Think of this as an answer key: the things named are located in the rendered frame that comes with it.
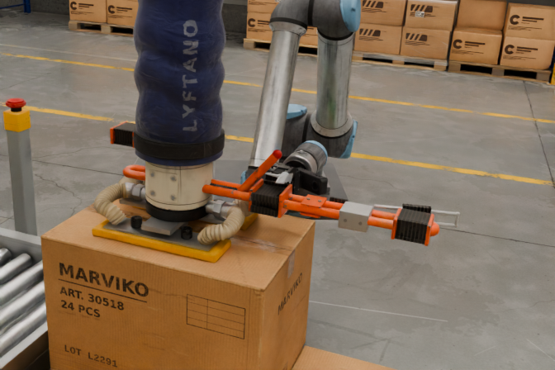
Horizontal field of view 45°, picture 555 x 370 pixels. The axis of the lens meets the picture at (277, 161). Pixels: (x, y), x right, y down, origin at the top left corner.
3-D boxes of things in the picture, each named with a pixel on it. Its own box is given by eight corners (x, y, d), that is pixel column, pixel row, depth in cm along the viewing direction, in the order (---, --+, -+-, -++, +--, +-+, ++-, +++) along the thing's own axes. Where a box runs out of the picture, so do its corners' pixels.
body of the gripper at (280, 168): (263, 196, 173) (277, 181, 184) (294, 202, 171) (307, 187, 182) (264, 169, 171) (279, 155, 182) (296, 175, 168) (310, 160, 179)
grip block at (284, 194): (246, 213, 162) (248, 190, 160) (261, 198, 170) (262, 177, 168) (279, 220, 159) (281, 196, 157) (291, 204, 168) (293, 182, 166)
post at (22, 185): (23, 342, 278) (2, 111, 243) (34, 334, 284) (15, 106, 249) (36, 346, 275) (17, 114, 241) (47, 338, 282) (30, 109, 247)
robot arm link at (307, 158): (315, 184, 186) (318, 151, 182) (310, 190, 181) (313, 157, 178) (285, 178, 188) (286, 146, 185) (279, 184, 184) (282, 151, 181)
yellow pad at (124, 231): (91, 235, 168) (90, 217, 166) (113, 220, 176) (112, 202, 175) (215, 263, 158) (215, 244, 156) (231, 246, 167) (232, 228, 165)
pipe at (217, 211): (95, 219, 168) (94, 198, 166) (145, 185, 190) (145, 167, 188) (219, 246, 158) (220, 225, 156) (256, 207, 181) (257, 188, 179)
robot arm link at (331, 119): (312, 130, 261) (315, -27, 201) (357, 137, 258) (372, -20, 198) (305, 161, 252) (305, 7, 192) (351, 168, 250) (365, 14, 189)
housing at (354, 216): (337, 228, 157) (339, 211, 155) (343, 216, 163) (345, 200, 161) (366, 234, 154) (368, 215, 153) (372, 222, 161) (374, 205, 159)
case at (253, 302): (49, 368, 180) (40, 235, 166) (129, 296, 216) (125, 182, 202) (256, 432, 162) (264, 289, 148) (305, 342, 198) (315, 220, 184)
